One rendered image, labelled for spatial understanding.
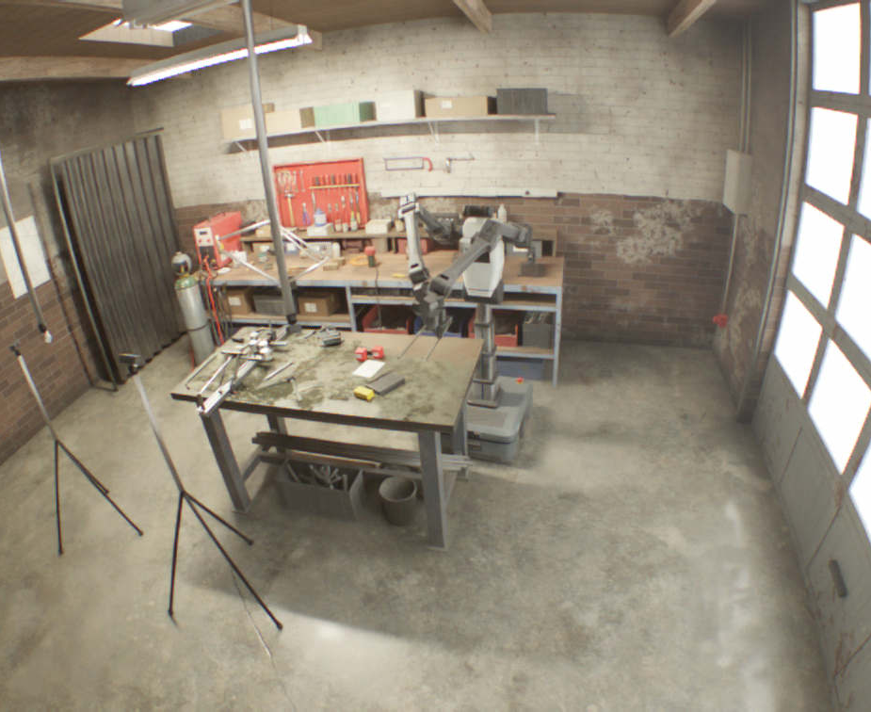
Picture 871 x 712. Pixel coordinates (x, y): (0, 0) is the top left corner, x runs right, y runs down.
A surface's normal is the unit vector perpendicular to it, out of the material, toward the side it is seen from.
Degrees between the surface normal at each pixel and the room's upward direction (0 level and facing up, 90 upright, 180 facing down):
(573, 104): 90
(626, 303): 90
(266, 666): 0
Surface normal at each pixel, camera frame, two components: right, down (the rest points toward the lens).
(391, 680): -0.07, -0.87
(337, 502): -0.24, 0.48
